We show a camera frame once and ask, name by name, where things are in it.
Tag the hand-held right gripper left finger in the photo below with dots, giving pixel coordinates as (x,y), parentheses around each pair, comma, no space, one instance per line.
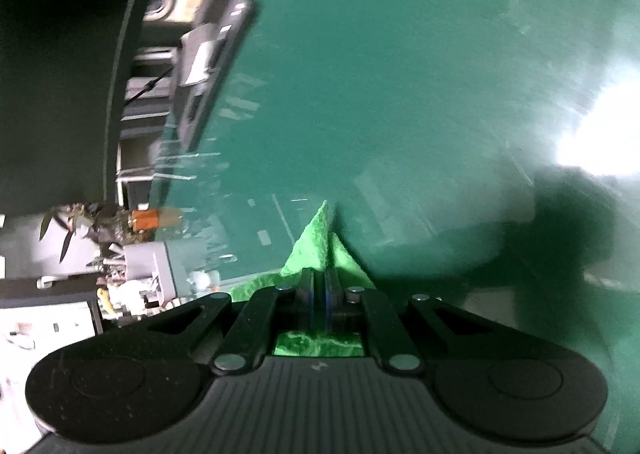
(306,301)

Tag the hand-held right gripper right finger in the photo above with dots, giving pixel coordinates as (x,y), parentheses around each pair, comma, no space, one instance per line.
(328,301)

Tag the green cleaning cloth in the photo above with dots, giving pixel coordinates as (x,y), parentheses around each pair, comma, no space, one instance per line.
(312,249)

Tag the grey box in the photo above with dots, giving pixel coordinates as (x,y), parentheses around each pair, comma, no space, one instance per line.
(147,266)

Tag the orange small object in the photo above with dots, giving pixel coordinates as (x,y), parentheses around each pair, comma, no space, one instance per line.
(150,219)

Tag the green desk mat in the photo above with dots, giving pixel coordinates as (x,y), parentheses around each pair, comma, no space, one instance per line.
(400,99)

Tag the small leafy plant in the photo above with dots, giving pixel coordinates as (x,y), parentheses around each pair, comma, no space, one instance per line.
(75,221)

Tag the grey monitor stand base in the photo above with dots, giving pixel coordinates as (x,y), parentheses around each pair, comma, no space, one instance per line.
(210,59)

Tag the black computer monitor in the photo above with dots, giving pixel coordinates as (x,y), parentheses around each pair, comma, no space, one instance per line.
(55,64)

